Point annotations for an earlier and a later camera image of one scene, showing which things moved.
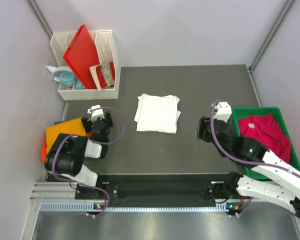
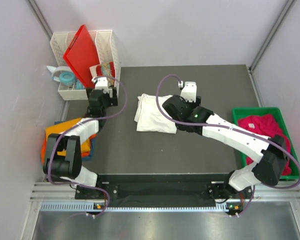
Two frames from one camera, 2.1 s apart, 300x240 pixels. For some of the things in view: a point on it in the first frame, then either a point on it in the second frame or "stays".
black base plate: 159,186 stays
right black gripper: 203,123 -> 193,104
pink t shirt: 265,128 stays
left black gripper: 87,122 -> 112,101
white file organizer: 104,43 stays
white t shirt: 157,113 stays
